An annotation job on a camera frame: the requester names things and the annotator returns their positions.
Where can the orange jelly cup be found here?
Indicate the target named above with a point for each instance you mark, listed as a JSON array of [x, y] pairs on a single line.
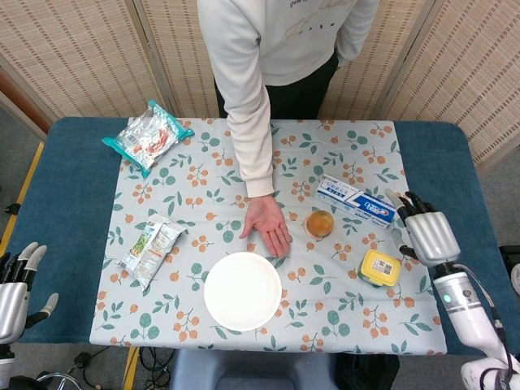
[[320, 223]]

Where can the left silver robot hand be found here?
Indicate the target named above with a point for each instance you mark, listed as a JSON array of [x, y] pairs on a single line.
[[12, 290]]

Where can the bamboo folding screen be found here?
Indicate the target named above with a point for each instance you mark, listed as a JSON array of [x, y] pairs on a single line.
[[81, 53]]

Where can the silver green snack bag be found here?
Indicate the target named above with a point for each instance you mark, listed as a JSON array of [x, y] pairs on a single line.
[[152, 251]]

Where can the yellow lidded plastic box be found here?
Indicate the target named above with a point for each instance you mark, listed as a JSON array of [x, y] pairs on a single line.
[[380, 269]]

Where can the floral leaf tablecloth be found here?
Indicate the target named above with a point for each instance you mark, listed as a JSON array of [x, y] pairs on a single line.
[[268, 284]]

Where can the blue table cover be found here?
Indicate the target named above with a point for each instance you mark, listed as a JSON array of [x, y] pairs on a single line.
[[61, 211]]

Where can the person's bare hand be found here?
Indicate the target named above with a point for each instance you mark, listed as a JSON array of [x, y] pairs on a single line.
[[268, 225]]

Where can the teal clear snack bag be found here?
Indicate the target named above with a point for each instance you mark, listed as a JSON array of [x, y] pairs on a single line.
[[147, 138]]

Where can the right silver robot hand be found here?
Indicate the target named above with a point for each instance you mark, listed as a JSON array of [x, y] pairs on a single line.
[[430, 237]]

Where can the white round plate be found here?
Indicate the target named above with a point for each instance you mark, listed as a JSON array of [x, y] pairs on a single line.
[[242, 290]]

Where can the blue white toothpaste box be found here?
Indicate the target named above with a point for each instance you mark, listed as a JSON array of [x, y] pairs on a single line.
[[354, 202]]

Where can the person's white-sleeved forearm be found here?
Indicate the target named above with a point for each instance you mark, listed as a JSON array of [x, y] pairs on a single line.
[[250, 130]]

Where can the person in white sweatshirt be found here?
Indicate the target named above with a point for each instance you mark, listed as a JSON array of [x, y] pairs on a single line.
[[280, 40]]

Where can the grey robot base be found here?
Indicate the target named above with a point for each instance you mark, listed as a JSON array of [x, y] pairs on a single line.
[[252, 371]]

